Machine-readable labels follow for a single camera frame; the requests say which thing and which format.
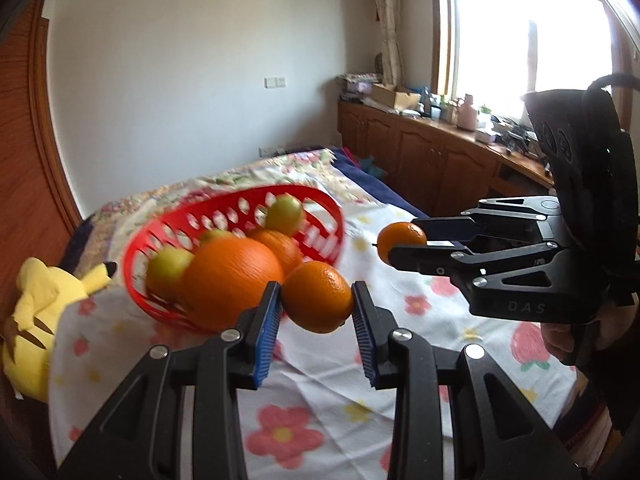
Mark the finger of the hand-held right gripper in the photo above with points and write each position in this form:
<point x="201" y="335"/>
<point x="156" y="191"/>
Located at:
<point x="425" y="257"/>
<point x="450" y="227"/>

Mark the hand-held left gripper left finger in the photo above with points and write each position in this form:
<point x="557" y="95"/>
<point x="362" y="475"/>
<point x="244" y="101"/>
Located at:
<point x="265" y="345"/>

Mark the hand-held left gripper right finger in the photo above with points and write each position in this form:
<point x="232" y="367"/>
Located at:
<point x="364" y="340"/>

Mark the small tangerine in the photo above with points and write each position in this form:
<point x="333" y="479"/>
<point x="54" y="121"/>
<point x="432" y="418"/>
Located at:
<point x="400" y="237"/>

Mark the medium mandarin orange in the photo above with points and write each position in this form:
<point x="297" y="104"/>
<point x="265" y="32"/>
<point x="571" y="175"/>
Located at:
<point x="317" y="297"/>

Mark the large orange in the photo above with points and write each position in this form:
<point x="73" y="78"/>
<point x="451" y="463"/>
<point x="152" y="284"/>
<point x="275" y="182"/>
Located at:
<point x="230" y="285"/>

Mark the red perforated plastic basket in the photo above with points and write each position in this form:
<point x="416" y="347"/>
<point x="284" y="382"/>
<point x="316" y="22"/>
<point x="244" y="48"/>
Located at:
<point x="325" y="245"/>

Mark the green-yellow lemon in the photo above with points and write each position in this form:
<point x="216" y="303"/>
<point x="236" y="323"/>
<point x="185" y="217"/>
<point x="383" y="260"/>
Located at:
<point x="217" y="236"/>

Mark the green lime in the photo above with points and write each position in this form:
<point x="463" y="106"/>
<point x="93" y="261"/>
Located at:
<point x="285" y="215"/>
<point x="167" y="270"/>

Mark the person's right forearm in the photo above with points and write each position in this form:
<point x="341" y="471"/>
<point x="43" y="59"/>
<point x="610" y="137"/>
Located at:
<point x="610" y="400"/>

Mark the person's right hand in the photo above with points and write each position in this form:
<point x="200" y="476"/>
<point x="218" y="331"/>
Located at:
<point x="555" y="340"/>

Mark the white floral strawberry blanket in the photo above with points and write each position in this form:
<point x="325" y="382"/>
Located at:
<point x="320" y="395"/>

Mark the wooden cabinet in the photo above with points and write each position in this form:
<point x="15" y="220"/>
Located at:
<point x="425" y="155"/>

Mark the dark blue blanket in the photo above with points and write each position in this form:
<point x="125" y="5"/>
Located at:
<point x="380" y="187"/>

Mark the teal cloth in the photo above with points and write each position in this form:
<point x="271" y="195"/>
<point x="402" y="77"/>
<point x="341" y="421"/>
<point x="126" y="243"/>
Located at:
<point x="372" y="165"/>

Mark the pink jug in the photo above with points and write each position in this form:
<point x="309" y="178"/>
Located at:
<point x="467" y="112"/>

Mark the cardboard box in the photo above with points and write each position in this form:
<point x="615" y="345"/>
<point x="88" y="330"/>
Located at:
<point x="395" y="97"/>

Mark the folded floral cloth stack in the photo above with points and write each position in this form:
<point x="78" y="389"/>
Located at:
<point x="357" y="85"/>

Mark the window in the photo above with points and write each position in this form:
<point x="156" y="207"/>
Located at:
<point x="500" y="35"/>

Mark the patterned floral quilt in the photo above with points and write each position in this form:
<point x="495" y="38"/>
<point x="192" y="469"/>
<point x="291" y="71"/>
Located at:
<point x="150" y="200"/>

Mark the beige checked curtain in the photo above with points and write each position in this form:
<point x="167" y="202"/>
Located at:
<point x="390" y="20"/>

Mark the yellow plush toy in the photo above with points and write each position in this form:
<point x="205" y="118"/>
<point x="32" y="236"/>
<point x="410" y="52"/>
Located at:
<point x="40" y="310"/>

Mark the wooden headboard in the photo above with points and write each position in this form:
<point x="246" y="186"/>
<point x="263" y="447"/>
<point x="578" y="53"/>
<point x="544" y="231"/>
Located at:
<point x="30" y="160"/>

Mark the white wall switch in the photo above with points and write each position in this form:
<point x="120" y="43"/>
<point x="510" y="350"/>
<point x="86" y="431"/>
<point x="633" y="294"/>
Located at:
<point x="275" y="82"/>

